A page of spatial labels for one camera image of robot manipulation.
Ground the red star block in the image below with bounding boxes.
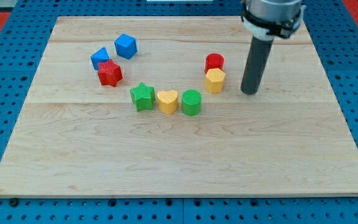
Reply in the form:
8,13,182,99
98,59,123,87

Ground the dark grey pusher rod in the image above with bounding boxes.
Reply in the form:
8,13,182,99
241,37,273,95

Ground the green star block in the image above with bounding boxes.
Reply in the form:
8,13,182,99
130,82,155,111

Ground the red cylinder block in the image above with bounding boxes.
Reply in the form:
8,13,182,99
204,53,224,74

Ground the yellow heart block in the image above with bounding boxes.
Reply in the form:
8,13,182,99
157,90,178,114

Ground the green cylinder block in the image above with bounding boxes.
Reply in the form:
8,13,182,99
181,89,202,116

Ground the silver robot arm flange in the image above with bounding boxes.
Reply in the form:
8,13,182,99
241,0,306,41

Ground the blue triangle block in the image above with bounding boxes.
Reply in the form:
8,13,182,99
90,47,110,70

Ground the light wooden board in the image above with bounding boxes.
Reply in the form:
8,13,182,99
0,16,358,198

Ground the blue cube block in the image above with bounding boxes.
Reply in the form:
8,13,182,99
114,34,137,60

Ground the yellow hexagon block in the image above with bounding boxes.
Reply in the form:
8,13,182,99
204,68,226,93

